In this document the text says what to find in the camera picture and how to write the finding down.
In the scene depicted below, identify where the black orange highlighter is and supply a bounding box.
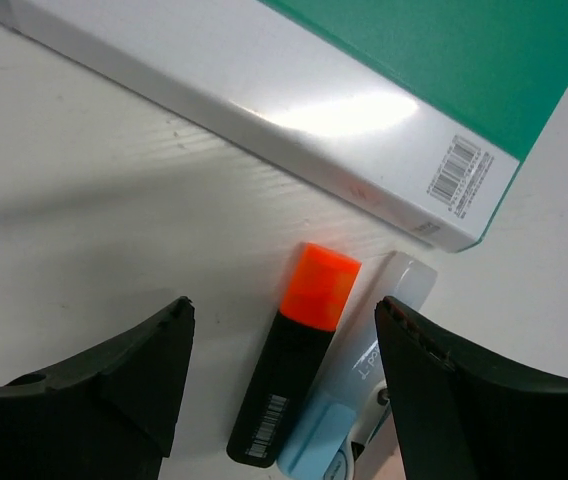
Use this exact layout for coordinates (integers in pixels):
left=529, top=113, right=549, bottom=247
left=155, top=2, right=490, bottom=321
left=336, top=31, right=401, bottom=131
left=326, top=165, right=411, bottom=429
left=226, top=243, right=361, bottom=468

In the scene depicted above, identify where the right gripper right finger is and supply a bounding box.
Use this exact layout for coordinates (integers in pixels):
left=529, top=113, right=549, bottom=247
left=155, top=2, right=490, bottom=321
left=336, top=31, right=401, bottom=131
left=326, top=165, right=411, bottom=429
left=375, top=296, right=568, bottom=479

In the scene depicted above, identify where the green folder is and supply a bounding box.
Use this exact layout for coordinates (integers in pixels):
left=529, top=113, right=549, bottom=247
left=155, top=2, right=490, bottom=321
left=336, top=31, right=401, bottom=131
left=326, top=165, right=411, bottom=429
left=0, top=1, right=568, bottom=253

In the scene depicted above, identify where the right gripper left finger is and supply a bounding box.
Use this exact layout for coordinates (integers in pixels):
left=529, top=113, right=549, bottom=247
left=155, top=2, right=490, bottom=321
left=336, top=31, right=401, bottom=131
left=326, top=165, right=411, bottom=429
left=0, top=297, right=195, bottom=479

